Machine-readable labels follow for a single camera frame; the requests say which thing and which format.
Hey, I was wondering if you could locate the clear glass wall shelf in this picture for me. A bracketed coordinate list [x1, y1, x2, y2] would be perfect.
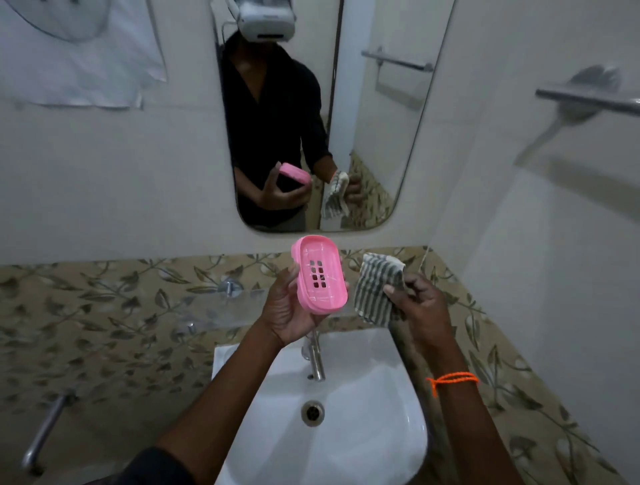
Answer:
[170, 277, 273, 345]

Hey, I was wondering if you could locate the black shirt sleeve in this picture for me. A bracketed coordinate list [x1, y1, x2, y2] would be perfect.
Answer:
[117, 446, 197, 485]

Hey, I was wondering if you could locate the chrome sink faucet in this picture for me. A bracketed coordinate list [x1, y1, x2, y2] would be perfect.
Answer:
[301, 330, 327, 383]

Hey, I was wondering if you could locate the pink plastic soap dish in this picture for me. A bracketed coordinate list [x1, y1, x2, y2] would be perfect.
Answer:
[291, 235, 349, 316]

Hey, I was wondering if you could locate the chrome towel bar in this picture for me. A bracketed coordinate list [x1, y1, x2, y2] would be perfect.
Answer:
[535, 64, 640, 126]

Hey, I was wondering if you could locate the rounded wall mirror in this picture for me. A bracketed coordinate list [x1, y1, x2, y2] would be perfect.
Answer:
[210, 0, 457, 234]

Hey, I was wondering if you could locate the grey striped cleaning cloth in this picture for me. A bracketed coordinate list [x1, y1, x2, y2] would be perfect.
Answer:
[353, 252, 407, 329]

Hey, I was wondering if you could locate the person's right forearm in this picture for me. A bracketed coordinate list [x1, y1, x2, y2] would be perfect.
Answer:
[417, 340, 526, 485]

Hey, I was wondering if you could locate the person's left forearm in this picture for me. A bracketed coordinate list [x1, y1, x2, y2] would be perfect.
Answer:
[155, 322, 287, 485]

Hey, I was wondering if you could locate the person's left hand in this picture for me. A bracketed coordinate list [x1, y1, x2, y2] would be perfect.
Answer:
[259, 264, 351, 349]

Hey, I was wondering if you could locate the person's right hand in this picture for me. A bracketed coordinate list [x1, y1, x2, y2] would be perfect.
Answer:
[382, 272, 454, 351]

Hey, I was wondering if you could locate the chrome sink drain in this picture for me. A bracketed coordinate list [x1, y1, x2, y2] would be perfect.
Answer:
[301, 400, 326, 428]

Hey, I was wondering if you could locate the white ceramic sink basin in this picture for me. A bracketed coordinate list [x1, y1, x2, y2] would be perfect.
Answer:
[212, 327, 429, 485]

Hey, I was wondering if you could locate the orange thread wristband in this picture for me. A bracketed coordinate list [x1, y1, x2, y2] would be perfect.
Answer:
[426, 371, 480, 398]

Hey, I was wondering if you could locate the chrome pipe handle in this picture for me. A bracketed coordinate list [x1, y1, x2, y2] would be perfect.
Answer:
[21, 392, 79, 475]

